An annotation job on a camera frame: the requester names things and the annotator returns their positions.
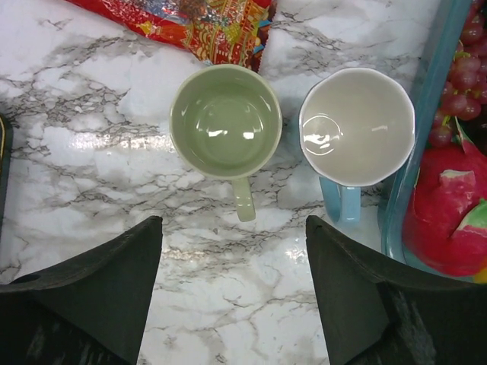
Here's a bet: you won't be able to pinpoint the red dragon fruit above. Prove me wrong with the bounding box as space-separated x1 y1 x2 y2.
402 126 486 277

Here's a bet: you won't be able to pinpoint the light green mug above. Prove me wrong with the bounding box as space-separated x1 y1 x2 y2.
169 65 283 222

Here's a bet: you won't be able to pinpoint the dark green tray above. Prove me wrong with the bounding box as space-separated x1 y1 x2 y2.
0 115 13 230

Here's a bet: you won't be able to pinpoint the purple grapes in bowl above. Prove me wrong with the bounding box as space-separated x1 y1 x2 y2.
428 1 486 154

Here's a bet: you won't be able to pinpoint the teal plastic fruit bowl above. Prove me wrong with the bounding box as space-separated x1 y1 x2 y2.
378 1 486 284

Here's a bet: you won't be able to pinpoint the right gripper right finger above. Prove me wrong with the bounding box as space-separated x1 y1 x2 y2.
306 215 486 364

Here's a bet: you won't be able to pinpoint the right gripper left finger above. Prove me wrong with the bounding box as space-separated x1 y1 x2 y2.
1 216 163 364

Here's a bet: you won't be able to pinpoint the light blue mug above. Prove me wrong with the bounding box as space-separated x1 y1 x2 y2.
298 68 415 223

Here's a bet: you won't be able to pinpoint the red snack bag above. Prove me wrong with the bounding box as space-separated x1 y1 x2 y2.
70 0 277 72

